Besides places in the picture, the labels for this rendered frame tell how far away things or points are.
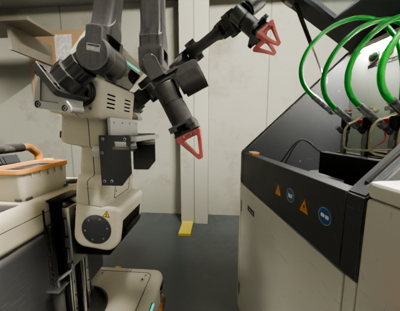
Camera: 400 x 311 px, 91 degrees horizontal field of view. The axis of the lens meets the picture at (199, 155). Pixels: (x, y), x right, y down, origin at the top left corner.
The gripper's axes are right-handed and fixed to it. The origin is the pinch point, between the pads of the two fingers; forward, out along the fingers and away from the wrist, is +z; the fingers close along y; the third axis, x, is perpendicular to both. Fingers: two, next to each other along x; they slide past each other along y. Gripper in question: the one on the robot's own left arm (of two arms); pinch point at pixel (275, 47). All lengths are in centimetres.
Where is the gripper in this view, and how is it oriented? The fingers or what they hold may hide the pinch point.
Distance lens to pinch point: 80.3
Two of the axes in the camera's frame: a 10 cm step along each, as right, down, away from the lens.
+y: 0.9, 1.2, 9.9
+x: -7.3, 6.8, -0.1
